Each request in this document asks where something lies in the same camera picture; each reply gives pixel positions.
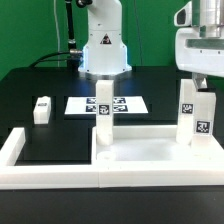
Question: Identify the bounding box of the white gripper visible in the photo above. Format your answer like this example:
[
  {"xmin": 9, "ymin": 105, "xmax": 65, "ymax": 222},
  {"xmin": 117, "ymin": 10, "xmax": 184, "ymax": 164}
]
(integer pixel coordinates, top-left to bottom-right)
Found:
[{"xmin": 174, "ymin": 0, "xmax": 224, "ymax": 91}]

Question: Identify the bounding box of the white desk tabletop tray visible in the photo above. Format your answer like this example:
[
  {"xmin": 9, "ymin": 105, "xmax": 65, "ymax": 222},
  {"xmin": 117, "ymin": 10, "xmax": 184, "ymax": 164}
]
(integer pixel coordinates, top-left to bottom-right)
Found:
[{"xmin": 91, "ymin": 125, "xmax": 224, "ymax": 172}]

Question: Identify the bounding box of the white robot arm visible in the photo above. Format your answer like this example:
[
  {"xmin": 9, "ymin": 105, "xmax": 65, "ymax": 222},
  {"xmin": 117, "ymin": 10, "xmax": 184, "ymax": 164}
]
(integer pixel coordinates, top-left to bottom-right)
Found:
[{"xmin": 76, "ymin": 0, "xmax": 224, "ymax": 78}]

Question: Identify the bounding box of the fiducial marker base plate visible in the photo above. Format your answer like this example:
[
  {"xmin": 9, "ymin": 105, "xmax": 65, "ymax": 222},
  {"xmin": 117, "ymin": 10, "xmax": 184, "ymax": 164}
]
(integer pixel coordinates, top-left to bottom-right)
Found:
[{"xmin": 65, "ymin": 96, "xmax": 148, "ymax": 115}]

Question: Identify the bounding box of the black camera stand pole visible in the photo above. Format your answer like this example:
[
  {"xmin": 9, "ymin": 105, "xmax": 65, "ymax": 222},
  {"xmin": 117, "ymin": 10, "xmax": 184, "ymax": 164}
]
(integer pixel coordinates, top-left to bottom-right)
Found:
[{"xmin": 65, "ymin": 0, "xmax": 77, "ymax": 69}]

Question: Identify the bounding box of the white hanging cable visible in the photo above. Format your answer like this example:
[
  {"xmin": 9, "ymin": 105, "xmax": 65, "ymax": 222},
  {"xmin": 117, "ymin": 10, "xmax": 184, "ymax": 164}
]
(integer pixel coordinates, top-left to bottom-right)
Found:
[{"xmin": 53, "ymin": 0, "xmax": 62, "ymax": 68}]

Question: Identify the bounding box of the black cable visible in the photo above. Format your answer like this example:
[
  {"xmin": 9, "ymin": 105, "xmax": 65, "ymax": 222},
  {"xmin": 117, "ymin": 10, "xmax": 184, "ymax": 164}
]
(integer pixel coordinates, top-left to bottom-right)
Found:
[{"xmin": 29, "ymin": 50, "xmax": 83, "ymax": 69}]

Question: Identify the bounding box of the white U-shaped boundary frame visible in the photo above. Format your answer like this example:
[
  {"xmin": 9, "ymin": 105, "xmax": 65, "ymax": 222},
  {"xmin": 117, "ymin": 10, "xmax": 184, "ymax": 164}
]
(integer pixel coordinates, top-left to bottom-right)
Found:
[{"xmin": 0, "ymin": 128, "xmax": 224, "ymax": 189}]

